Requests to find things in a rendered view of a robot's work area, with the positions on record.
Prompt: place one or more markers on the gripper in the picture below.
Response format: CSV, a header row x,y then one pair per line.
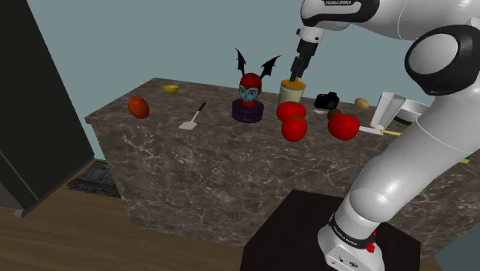
x,y
307,48

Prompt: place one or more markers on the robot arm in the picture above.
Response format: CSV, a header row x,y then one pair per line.
x,y
431,139

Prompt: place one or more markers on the beige cup with orange top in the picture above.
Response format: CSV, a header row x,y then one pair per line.
x,y
290,94

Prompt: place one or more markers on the brown kiwi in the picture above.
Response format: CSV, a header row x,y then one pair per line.
x,y
333,112

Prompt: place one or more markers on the red haired bat winged figure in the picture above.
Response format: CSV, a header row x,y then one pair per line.
x,y
249,94

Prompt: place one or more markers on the tan potato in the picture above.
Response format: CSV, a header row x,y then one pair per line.
x,y
362,103

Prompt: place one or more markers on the yellow ladle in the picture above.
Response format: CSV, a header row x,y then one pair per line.
x,y
171,89

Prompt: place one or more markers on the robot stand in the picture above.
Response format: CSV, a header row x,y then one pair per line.
x,y
285,232

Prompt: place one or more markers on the orange red apple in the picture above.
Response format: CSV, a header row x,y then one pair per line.
x,y
138,107

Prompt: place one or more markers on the small yellow green object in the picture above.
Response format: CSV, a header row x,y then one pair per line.
x,y
465,160

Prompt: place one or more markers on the dark floor mat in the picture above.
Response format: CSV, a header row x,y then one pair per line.
x,y
95,180

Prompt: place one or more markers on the black fridge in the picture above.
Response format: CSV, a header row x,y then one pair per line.
x,y
33,112

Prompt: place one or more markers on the black camera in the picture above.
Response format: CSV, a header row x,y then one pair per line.
x,y
327,100

